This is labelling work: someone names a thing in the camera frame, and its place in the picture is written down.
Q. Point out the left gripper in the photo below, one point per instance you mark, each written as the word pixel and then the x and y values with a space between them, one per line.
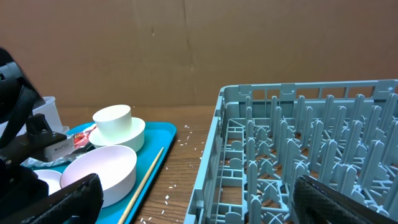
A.
pixel 38 142

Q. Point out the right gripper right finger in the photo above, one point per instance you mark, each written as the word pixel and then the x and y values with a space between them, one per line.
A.
pixel 314 202

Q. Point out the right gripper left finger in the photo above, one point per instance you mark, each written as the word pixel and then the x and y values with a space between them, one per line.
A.
pixel 79 202

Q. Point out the large white plate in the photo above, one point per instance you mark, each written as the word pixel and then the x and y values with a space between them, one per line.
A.
pixel 51 178

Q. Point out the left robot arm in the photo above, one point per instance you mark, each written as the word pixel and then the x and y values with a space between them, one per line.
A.
pixel 18 99

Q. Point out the grey dishwasher rack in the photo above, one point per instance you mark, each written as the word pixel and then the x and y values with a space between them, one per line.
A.
pixel 262 137

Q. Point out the red snack wrapper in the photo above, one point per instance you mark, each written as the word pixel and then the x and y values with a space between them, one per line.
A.
pixel 81 137

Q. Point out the white bowl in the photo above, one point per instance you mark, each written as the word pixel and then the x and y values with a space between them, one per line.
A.
pixel 115 165

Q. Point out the wooden chopstick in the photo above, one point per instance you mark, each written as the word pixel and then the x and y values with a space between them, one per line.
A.
pixel 132 201

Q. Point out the white cup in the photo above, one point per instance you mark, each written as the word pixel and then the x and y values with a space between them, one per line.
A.
pixel 114 122

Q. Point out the white saucer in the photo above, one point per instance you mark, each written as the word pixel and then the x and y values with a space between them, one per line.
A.
pixel 135 139

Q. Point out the teal serving tray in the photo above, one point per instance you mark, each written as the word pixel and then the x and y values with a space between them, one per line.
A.
pixel 158 136

